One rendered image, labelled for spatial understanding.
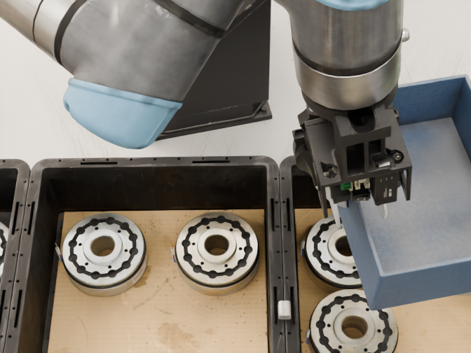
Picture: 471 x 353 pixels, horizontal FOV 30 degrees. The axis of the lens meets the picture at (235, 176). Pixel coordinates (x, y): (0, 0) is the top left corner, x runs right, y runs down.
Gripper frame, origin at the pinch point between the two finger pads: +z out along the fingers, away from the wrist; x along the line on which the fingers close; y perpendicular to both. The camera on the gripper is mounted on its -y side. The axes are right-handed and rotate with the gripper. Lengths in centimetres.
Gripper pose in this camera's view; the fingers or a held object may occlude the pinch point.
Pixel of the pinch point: (348, 190)
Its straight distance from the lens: 82.3
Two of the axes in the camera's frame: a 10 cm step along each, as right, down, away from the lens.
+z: 1.3, 5.3, 8.4
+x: 9.8, -2.1, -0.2
